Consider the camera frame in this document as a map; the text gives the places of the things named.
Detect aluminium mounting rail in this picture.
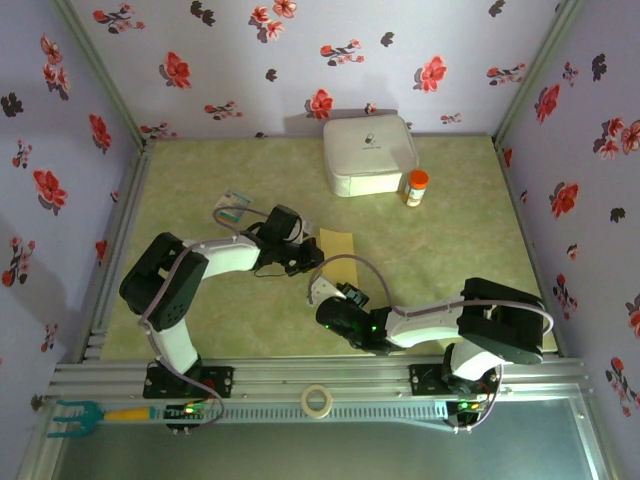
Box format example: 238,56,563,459
47,355,594,404

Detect aluminium side rail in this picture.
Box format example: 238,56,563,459
74,139,157,362
492,133,569,359

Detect roll of masking tape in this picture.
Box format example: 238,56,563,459
300,384,334,420

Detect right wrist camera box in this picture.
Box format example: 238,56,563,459
306,278,342,307

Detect teal rake with yellow handle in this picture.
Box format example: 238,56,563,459
47,399,154,440

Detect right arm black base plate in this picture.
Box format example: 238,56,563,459
408,363,500,396

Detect yellow paper sheet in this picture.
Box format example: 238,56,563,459
319,227,360,290

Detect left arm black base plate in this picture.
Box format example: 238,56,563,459
143,365,235,400

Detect aluminium frame post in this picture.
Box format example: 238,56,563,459
49,0,151,151
492,0,586,149

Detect white zipped case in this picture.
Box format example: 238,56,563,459
322,113,420,199

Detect small printed sachet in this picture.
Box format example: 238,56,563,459
210,188,253,230

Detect orange-capped pill bottle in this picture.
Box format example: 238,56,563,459
401,169,430,209

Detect slotted grey cable duct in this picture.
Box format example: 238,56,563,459
162,402,451,425

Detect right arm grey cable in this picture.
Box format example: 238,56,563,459
308,253,555,435

